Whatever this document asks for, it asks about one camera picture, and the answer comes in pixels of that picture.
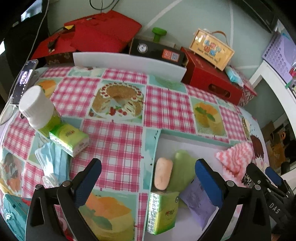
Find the green tissue pack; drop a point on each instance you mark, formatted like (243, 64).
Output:
(162, 211)
(70, 139)

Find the pink checkered food tablecloth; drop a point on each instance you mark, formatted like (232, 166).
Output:
(124, 113)

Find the green plastic knob toy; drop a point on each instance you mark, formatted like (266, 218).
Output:
(158, 33)

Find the purple perforated basket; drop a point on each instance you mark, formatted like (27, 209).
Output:
(280, 54)

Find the red white plush toy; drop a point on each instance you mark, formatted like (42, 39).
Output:
(62, 222)

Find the smartphone with lit screen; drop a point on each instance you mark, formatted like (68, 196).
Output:
(24, 81)

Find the blue face mask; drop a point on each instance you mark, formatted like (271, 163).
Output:
(55, 164)

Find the black box with gauge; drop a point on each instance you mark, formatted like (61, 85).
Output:
(147, 49)

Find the light blue wipes pack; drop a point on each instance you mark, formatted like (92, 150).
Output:
(233, 76)

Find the pink white zigzag cloth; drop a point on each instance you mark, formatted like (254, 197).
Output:
(234, 160)

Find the red gift box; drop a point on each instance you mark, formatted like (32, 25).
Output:
(203, 75)

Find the white plastic pill bottle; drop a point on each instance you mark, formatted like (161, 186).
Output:
(39, 111)

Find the white tray with teal rim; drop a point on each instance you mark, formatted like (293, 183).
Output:
(186, 228)

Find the teal plastic toy case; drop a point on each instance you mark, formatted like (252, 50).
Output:
(15, 210)

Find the yellow wooden sign plaque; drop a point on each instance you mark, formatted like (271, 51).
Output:
(213, 47)

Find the round tan sponge puff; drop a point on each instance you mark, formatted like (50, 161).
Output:
(162, 173)

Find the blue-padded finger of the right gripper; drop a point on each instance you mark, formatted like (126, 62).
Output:
(273, 176)

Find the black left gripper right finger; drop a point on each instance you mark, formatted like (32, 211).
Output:
(253, 222)

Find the red gift bag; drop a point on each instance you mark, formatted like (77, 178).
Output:
(105, 32)

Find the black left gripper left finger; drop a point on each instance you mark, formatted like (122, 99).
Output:
(42, 220)

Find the white shelf frame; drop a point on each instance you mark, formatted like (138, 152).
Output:
(274, 102)

